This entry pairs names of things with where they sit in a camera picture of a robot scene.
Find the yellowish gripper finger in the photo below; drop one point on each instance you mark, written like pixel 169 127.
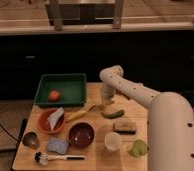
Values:
pixel 106 102

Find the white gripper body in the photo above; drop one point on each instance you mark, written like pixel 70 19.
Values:
pixel 107 92

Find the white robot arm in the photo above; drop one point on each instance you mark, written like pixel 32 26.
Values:
pixel 170 121

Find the purple bowl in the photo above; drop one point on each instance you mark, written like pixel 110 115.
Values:
pixel 81 135

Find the orange bowl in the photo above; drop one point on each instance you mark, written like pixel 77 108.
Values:
pixel 43 123

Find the brown grape cluster toy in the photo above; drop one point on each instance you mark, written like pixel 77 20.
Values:
pixel 121 94

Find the green pepper toy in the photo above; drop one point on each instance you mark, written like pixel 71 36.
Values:
pixel 114 115

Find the white cup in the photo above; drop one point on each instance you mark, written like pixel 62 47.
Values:
pixel 112 141

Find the wooden board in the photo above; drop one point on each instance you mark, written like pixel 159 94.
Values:
pixel 97 158

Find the yellow banana toy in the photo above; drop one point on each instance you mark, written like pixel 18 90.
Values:
pixel 75 116

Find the green plastic tray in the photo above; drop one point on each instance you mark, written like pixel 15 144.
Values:
pixel 72 89

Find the orange tomato toy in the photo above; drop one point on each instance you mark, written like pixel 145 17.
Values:
pixel 54 96

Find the white cloth piece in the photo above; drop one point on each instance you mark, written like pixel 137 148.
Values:
pixel 54 117

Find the green cup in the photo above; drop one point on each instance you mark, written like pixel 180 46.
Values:
pixel 139 148

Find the blue sponge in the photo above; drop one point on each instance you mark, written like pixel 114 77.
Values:
pixel 57 145

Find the small metal cup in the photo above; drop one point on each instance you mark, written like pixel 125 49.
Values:
pixel 31 140

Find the white black dish brush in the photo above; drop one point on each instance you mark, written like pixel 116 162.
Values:
pixel 43 158

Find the black bar handle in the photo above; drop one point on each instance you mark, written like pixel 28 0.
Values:
pixel 22 130

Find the wooden chair frame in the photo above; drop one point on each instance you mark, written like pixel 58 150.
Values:
pixel 84 12

